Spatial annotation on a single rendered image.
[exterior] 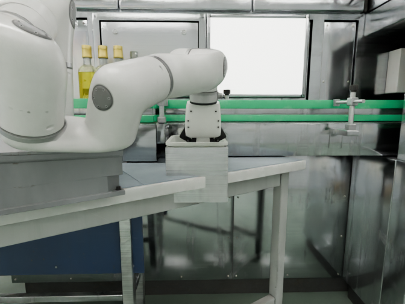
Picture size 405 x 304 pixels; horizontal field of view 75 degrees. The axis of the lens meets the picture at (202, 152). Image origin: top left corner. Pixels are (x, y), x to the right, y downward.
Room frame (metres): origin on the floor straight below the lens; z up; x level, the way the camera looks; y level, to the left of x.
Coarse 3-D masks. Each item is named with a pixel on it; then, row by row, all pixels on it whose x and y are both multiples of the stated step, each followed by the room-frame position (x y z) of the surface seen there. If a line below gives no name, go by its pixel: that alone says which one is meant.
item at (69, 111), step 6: (72, 72) 0.61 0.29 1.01; (72, 78) 0.61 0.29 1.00; (72, 84) 0.61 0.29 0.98; (66, 90) 0.58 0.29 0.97; (72, 90) 0.61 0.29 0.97; (66, 96) 0.58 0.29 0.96; (72, 96) 0.61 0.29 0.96; (66, 102) 0.58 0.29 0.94; (72, 102) 0.61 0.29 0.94; (66, 108) 0.58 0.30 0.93; (72, 108) 0.61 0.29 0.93; (66, 114) 0.58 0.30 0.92; (72, 114) 0.61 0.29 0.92
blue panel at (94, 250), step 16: (112, 224) 0.90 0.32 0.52; (48, 240) 0.89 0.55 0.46; (64, 240) 0.90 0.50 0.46; (80, 240) 0.90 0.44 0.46; (96, 240) 0.90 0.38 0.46; (112, 240) 0.90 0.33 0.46; (0, 256) 0.89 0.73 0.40; (16, 256) 0.89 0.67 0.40; (32, 256) 0.89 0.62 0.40; (48, 256) 0.89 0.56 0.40; (64, 256) 0.90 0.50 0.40; (80, 256) 0.90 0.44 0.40; (96, 256) 0.90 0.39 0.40; (112, 256) 0.90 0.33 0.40; (0, 272) 0.89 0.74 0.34; (16, 272) 0.89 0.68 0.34; (32, 272) 0.89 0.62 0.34; (48, 272) 0.89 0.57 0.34; (64, 272) 0.89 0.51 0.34; (80, 272) 0.90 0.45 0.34; (96, 272) 0.90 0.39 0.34; (112, 272) 0.90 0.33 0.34; (144, 272) 0.90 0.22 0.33
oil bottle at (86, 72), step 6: (84, 66) 1.01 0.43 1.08; (90, 66) 1.01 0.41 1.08; (78, 72) 1.00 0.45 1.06; (84, 72) 1.00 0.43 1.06; (90, 72) 1.00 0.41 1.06; (78, 78) 1.00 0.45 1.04; (84, 78) 1.00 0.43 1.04; (90, 78) 1.00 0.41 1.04; (84, 84) 1.00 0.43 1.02; (84, 90) 1.00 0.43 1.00; (84, 96) 1.00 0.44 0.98
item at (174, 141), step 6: (174, 138) 0.89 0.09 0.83; (180, 138) 0.92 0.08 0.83; (198, 138) 0.92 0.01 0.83; (204, 138) 0.92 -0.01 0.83; (168, 144) 0.71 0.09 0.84; (174, 144) 0.71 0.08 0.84; (180, 144) 0.71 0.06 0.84; (186, 144) 0.71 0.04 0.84; (192, 144) 0.71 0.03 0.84; (198, 144) 0.71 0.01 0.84; (204, 144) 0.71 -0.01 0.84; (210, 144) 0.71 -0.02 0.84; (216, 144) 0.71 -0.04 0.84; (222, 144) 0.71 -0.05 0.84
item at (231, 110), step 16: (176, 112) 1.00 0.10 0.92; (224, 112) 1.01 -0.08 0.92; (240, 112) 1.01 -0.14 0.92; (256, 112) 1.01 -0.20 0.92; (272, 112) 1.01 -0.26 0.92; (288, 112) 1.01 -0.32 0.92; (304, 112) 1.02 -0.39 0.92; (320, 112) 1.02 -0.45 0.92; (336, 112) 1.02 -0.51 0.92; (368, 112) 1.02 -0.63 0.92; (384, 112) 1.02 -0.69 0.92; (400, 112) 1.03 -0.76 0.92
